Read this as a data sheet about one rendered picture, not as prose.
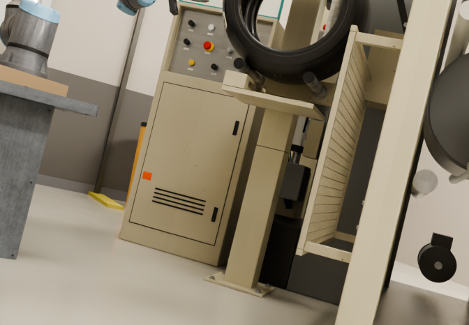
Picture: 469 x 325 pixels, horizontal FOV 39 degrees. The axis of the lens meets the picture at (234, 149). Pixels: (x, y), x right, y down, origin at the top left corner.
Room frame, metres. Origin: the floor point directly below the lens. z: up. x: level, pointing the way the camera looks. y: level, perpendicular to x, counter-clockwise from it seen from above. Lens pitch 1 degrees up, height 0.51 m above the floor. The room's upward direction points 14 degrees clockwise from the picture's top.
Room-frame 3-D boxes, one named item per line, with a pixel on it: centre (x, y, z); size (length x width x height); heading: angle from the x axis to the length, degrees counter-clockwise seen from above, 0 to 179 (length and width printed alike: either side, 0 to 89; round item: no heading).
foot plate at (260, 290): (2.92, -0.17, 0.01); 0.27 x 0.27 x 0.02; 75
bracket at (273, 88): (2.84, -0.17, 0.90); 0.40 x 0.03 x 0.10; 75
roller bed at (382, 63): (2.78, -0.54, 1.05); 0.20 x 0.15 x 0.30; 165
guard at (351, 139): (2.36, -0.38, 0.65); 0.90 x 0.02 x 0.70; 165
